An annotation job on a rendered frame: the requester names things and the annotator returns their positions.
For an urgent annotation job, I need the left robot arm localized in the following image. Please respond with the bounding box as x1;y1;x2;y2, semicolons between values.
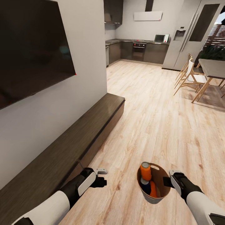
11;167;108;225

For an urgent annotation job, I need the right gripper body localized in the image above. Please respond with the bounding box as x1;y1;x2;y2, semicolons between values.
163;177;174;188

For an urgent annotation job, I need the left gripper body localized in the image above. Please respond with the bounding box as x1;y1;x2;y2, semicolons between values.
92;176;104;188

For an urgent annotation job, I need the trash can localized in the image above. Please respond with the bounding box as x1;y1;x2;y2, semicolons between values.
137;163;171;205

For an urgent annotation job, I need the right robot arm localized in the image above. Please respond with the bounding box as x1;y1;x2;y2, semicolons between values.
163;169;225;225

